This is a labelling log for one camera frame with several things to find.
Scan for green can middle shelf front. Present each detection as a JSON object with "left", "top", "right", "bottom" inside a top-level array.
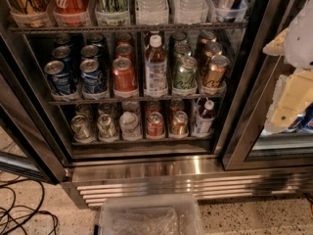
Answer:
[{"left": 173, "top": 56, "right": 198, "bottom": 96}]

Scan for green can shelf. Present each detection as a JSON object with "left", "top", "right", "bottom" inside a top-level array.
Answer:
[
  {"left": 95, "top": 0, "right": 129, "bottom": 25},
  {"left": 173, "top": 56, "right": 198, "bottom": 96}
]

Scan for blue pepsi can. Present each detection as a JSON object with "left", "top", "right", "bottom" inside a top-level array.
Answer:
[
  {"left": 44, "top": 61, "right": 76, "bottom": 96},
  {"left": 79, "top": 59, "right": 108, "bottom": 100}
]

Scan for gold can middle shelf front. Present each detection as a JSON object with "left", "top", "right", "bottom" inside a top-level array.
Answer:
[{"left": 201, "top": 55, "right": 229, "bottom": 92}]

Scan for green can top shelf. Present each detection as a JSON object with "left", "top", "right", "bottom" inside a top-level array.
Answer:
[{"left": 95, "top": 0, "right": 129, "bottom": 25}]

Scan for red bull can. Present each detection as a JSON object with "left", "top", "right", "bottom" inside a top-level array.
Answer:
[{"left": 214, "top": 0, "right": 243, "bottom": 23}]

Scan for black floor cable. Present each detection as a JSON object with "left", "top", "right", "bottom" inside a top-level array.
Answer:
[{"left": 0, "top": 171, "right": 60, "bottom": 235}]

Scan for stainless fridge body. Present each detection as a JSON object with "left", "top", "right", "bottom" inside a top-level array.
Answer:
[{"left": 0, "top": 0, "right": 312, "bottom": 208}]

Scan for red can shelf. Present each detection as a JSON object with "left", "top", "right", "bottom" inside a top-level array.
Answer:
[
  {"left": 147, "top": 112, "right": 164, "bottom": 139},
  {"left": 112, "top": 58, "right": 139, "bottom": 98}
]

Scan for clear water bottle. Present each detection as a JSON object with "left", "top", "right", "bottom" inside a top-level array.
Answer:
[
  {"left": 135, "top": 0, "right": 168, "bottom": 25},
  {"left": 171, "top": 0, "right": 208, "bottom": 24}
]

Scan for brown tea bottle white cap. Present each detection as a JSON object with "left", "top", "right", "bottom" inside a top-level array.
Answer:
[{"left": 145, "top": 35, "right": 168, "bottom": 98}]

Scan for blue pepsi can front right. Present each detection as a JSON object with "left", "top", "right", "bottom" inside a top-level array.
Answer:
[{"left": 79, "top": 59, "right": 108, "bottom": 100}]

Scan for closed glass fridge door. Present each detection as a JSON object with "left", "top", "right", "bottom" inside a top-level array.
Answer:
[{"left": 216, "top": 0, "right": 313, "bottom": 170}]

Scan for small tea bottle bottom shelf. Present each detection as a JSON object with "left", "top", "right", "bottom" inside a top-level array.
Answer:
[{"left": 193, "top": 99, "right": 215, "bottom": 137}]

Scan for clear bottle bottom shelf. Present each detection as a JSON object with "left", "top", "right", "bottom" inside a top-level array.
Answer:
[{"left": 119, "top": 112, "right": 142, "bottom": 141}]

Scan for clear water bottle right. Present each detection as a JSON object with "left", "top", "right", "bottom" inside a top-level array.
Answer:
[{"left": 171, "top": 0, "right": 208, "bottom": 24}]

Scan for blue pepsi can front left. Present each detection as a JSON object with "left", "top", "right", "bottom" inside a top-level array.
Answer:
[{"left": 44, "top": 61, "right": 76, "bottom": 96}]

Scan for green can bottom left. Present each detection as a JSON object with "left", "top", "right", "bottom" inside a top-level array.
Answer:
[{"left": 70, "top": 115, "right": 95, "bottom": 144}]

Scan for clear plastic bin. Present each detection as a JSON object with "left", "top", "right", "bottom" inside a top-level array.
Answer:
[{"left": 98, "top": 194, "right": 204, "bottom": 235}]

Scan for red can middle shelf front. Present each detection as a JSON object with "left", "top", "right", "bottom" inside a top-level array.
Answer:
[{"left": 112, "top": 58, "right": 139, "bottom": 98}]

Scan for clear water bottle left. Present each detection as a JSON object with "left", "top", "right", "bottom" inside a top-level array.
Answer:
[{"left": 135, "top": 0, "right": 168, "bottom": 25}]

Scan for open fridge door left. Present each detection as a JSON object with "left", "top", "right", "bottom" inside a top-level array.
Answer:
[{"left": 0, "top": 37, "right": 67, "bottom": 184}]

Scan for gold can bottom shelf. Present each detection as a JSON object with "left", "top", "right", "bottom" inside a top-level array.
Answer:
[{"left": 169, "top": 111, "right": 188, "bottom": 138}]

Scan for gold can shelf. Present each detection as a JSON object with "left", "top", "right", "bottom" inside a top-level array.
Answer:
[
  {"left": 169, "top": 111, "right": 188, "bottom": 138},
  {"left": 9, "top": 0, "right": 50, "bottom": 27},
  {"left": 201, "top": 55, "right": 229, "bottom": 92}
]

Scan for gold can top shelf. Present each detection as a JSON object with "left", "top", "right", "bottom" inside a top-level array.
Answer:
[{"left": 9, "top": 0, "right": 50, "bottom": 27}]

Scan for red coke can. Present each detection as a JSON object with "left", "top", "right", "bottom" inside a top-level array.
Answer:
[{"left": 53, "top": 0, "right": 89, "bottom": 26}]

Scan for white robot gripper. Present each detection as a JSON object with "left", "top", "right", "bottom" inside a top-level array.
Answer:
[{"left": 263, "top": 0, "right": 313, "bottom": 133}]

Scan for red can bottom shelf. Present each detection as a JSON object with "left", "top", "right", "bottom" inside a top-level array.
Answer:
[{"left": 147, "top": 112, "right": 164, "bottom": 139}]

